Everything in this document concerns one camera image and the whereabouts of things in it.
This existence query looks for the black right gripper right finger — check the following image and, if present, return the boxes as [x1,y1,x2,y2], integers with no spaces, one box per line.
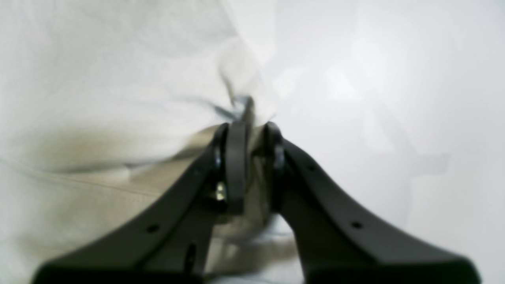
[264,122,481,284]

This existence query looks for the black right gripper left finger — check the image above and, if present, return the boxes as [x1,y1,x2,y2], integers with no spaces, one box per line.
[34,121,250,284]

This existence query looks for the white T-shirt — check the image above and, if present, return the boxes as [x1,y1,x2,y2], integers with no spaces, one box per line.
[0,0,300,284]

